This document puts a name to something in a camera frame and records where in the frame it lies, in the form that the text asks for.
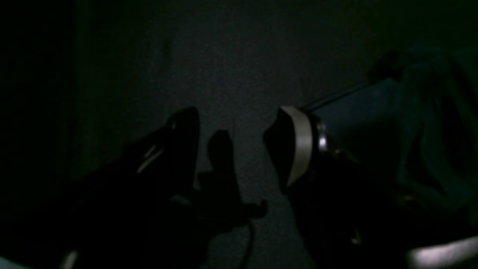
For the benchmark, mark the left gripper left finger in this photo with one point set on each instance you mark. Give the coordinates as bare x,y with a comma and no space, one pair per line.
164,162

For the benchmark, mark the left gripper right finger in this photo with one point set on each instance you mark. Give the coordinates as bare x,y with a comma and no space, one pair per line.
300,146

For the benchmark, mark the dark navy t-shirt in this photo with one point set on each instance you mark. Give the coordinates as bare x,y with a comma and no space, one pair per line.
414,124

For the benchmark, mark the black table cloth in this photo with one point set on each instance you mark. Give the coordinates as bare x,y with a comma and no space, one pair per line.
139,61

